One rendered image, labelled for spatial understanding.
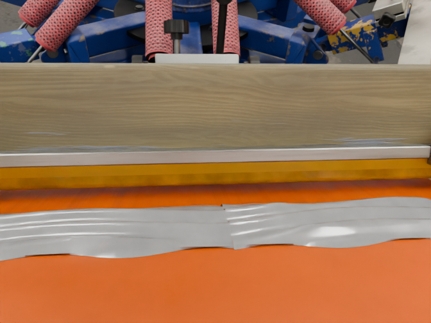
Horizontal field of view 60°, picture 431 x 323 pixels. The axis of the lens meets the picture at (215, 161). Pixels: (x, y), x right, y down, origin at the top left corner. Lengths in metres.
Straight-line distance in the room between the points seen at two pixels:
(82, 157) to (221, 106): 0.11
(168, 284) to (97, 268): 0.04
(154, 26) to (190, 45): 0.21
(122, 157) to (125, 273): 0.11
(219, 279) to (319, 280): 0.05
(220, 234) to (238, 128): 0.10
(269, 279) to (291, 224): 0.06
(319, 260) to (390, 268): 0.04
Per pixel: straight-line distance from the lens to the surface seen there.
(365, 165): 0.35
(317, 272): 0.21
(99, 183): 0.32
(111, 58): 1.05
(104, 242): 0.23
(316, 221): 0.26
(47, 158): 0.30
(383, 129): 0.34
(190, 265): 0.21
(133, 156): 0.29
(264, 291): 0.19
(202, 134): 0.30
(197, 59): 0.57
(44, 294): 0.20
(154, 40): 0.70
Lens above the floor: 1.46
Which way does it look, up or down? 46 degrees down
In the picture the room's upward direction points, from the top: 5 degrees clockwise
